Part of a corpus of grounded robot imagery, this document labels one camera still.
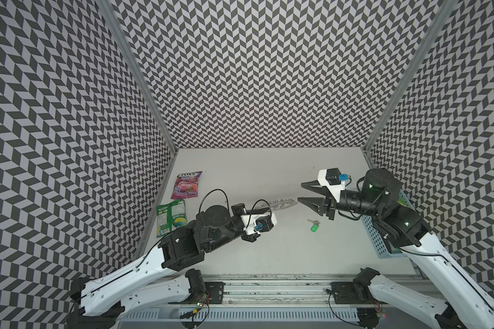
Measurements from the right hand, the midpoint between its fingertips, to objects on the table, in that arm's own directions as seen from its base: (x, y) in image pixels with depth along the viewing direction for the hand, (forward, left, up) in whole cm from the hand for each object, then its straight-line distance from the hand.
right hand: (302, 195), depth 58 cm
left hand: (-2, +11, -4) cm, 12 cm away
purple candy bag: (+25, +48, -32) cm, 63 cm away
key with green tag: (+6, -12, -36) cm, 38 cm away
